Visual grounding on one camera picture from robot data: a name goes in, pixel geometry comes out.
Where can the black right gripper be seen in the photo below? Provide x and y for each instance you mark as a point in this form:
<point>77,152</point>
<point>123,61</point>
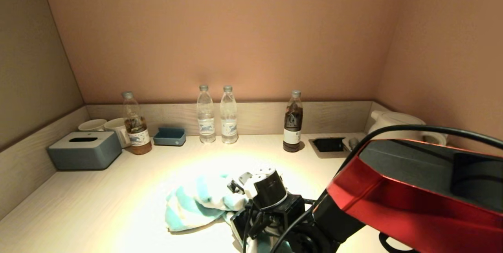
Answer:
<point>290,209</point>

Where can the teal white striped towel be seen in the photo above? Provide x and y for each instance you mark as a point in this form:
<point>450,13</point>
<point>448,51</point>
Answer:
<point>196,206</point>

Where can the red black right robot arm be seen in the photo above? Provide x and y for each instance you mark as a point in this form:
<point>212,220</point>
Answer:
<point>412,206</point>

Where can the black recessed socket panel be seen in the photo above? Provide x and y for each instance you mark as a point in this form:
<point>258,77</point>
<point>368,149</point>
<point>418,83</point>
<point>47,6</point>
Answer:
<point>328,144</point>

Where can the dark tea bottle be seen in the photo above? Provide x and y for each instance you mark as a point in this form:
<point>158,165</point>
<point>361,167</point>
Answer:
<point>292,127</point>

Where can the grey kettle power plug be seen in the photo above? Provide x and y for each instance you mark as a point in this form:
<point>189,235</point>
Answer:
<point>353,143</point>

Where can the clear water bottle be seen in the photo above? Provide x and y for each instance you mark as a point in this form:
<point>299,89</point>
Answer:
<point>206,123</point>
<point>228,123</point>

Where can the white electric kettle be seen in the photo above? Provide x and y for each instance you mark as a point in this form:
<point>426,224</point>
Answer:
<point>397,119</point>

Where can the small blue tray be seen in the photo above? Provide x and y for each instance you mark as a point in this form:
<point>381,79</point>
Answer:
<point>169,139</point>

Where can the amber tea bottle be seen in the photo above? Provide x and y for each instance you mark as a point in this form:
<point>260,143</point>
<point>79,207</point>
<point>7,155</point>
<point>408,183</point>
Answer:
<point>137,137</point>

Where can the white mug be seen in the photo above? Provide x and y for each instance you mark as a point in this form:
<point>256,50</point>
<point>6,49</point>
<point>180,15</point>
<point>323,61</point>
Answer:
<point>118,127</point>
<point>92,125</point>

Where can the grey-blue tissue box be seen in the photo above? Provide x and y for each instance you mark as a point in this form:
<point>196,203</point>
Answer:
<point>84,154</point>

